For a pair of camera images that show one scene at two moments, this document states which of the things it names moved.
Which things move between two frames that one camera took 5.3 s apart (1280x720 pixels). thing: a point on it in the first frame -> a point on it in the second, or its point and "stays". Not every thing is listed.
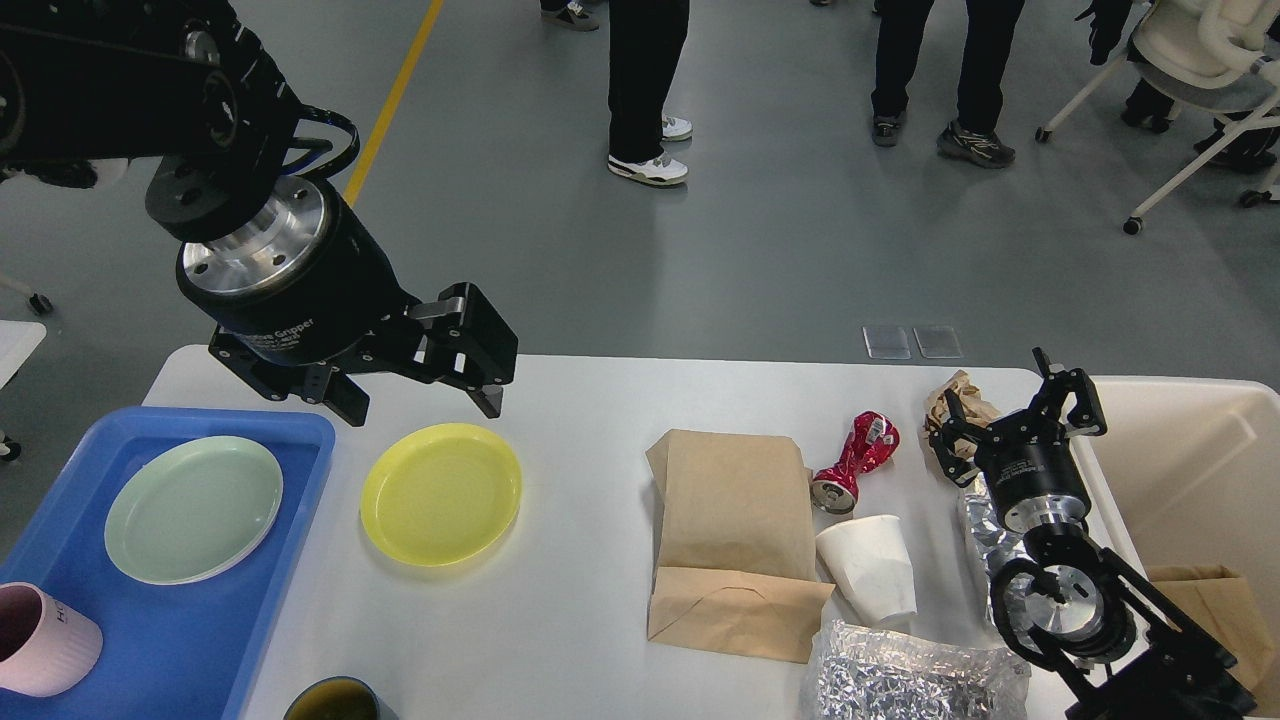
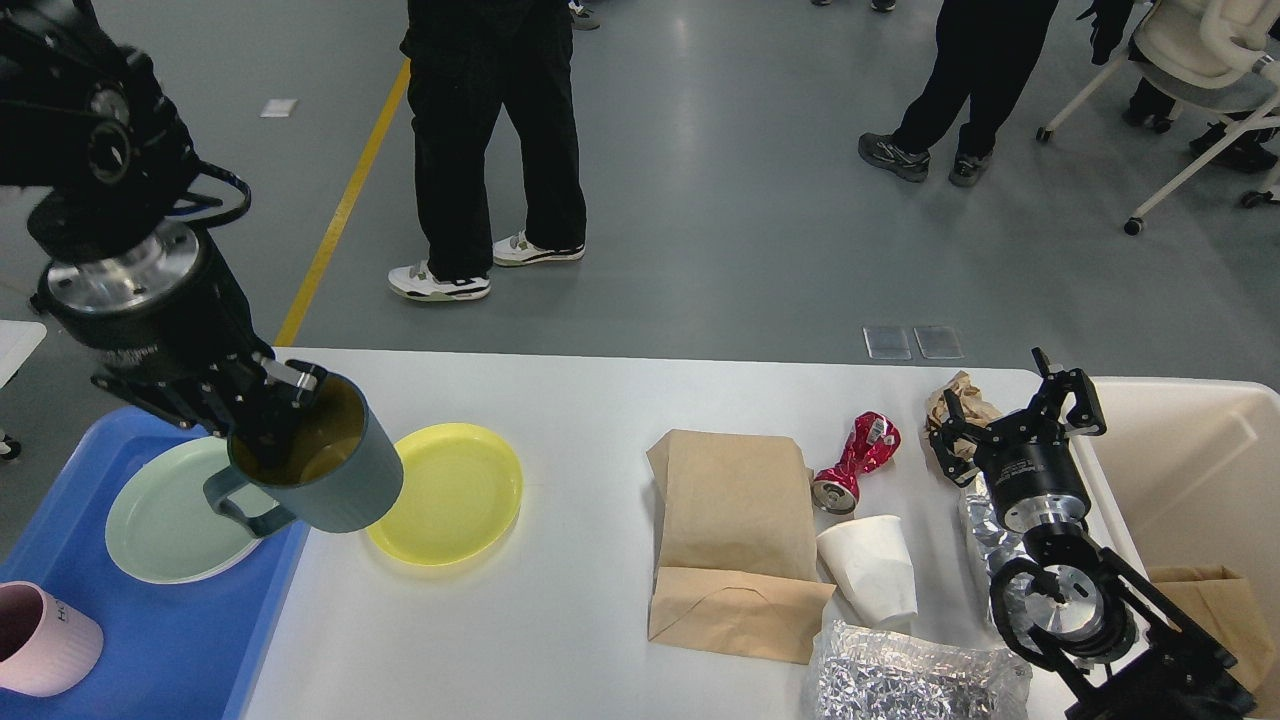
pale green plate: x=190 y=508 stays
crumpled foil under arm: x=995 y=540 stays
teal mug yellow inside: x=339 y=698 -> x=330 y=464
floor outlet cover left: x=887 y=342 stays
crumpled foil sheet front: x=859 y=673 stays
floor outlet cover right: x=937 y=343 stays
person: x=647 y=46 -> x=466 y=57
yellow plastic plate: x=441 y=496 stays
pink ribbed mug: x=46 y=647 stays
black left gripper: x=302 y=293 -> x=177 y=337
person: x=973 y=136 -> x=984 y=50
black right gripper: x=1035 y=473 stays
